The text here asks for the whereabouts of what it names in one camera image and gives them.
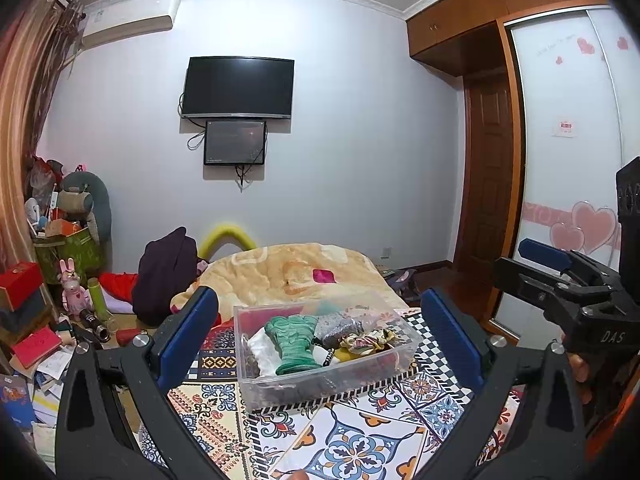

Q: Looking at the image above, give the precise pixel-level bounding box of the yellow fleece blanket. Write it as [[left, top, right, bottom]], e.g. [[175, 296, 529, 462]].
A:
[[170, 242, 408, 331]]

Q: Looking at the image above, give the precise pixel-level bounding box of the striped brown curtain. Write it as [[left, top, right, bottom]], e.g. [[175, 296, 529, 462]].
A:
[[0, 0, 83, 271]]

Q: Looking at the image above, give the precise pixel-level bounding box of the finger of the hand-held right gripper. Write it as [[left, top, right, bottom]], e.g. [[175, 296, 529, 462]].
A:
[[492, 256, 617, 322], [517, 238, 623, 287]]

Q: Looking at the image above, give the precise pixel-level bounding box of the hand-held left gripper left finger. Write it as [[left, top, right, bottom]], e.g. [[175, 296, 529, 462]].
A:
[[55, 285, 221, 480]]

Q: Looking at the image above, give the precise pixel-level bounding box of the black beaded cloth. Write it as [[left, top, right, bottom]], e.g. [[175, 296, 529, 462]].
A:
[[241, 335, 261, 378]]

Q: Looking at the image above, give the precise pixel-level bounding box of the white air conditioner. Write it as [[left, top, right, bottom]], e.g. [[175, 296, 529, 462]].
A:
[[80, 0, 182, 51]]

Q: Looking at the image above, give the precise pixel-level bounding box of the person's right hand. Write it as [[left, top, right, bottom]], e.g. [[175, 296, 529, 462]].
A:
[[570, 354, 596, 407]]

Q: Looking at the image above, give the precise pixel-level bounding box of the brown wooden door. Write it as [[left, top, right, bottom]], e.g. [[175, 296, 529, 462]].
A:
[[462, 67, 526, 311]]

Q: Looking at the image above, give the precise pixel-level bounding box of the floral scrunchie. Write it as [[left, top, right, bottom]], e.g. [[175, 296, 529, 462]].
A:
[[340, 330, 396, 358]]

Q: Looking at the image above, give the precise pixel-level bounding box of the dark purple clothing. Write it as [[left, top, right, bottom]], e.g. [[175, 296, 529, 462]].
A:
[[132, 226, 201, 328]]

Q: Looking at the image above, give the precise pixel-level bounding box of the green pleated cloth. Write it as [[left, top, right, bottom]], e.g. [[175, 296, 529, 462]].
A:
[[264, 315, 321, 377]]

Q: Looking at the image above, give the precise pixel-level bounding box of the patterned bed sheet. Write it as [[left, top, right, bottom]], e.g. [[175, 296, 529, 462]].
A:
[[135, 305, 526, 480]]

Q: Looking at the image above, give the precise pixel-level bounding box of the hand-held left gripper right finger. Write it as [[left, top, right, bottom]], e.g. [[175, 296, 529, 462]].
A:
[[420, 287, 586, 480]]

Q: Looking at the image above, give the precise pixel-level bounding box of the green cardboard box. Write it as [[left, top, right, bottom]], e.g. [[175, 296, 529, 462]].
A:
[[32, 225, 106, 286]]

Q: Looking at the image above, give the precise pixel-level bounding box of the white sliding wardrobe door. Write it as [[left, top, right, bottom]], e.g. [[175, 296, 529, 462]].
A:
[[487, 5, 640, 346]]

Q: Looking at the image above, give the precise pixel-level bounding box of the grey patterned cloth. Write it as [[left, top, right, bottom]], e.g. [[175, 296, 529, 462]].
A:
[[315, 312, 358, 348]]

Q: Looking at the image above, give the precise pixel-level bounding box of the pile of papers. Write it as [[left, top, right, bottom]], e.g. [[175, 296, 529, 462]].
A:
[[0, 350, 71, 441]]

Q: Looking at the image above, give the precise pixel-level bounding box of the white cloth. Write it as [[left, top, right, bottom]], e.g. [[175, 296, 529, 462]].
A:
[[247, 327, 281, 376]]

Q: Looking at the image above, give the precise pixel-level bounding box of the yellow ring pillow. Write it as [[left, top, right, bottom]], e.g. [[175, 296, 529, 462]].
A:
[[199, 222, 257, 261]]

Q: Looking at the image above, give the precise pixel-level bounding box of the red book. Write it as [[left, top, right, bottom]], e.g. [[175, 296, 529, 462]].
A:
[[11, 327, 63, 368]]

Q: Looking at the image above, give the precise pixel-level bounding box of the wooden overhead cabinet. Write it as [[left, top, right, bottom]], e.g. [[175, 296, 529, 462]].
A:
[[404, 0, 613, 78]]

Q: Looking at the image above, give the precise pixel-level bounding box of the black flashlight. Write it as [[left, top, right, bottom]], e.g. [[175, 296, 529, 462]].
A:
[[80, 310, 111, 343]]

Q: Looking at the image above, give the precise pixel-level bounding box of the large black television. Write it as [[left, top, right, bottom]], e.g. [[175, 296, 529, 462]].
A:
[[181, 56, 295, 121]]

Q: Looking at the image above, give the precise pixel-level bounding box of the grey-green plush toy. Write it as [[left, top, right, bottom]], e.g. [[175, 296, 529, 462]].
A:
[[59, 170, 113, 246]]

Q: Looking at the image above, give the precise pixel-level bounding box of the small white fan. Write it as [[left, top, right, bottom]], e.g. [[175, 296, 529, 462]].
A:
[[25, 197, 43, 233]]

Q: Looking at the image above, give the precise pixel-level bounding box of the clear plastic storage box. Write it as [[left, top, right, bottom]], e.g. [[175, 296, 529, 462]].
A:
[[233, 300, 422, 413]]

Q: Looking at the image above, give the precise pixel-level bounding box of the dark grey box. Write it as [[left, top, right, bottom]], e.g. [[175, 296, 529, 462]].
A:
[[0, 290, 48, 333]]

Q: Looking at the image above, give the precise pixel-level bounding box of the small black monitor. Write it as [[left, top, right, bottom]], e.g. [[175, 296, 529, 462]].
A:
[[203, 119, 267, 167]]

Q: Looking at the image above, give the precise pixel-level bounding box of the pink rabbit figure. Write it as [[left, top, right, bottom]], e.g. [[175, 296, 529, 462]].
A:
[[59, 258, 93, 318]]

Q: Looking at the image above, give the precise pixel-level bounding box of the red box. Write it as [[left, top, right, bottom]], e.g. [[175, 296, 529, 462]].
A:
[[0, 261, 45, 311]]

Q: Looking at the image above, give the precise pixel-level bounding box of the green tube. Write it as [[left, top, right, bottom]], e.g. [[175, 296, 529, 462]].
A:
[[87, 277, 108, 318]]

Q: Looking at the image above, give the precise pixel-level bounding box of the purple bag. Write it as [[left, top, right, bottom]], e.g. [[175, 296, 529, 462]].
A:
[[385, 267, 418, 303]]

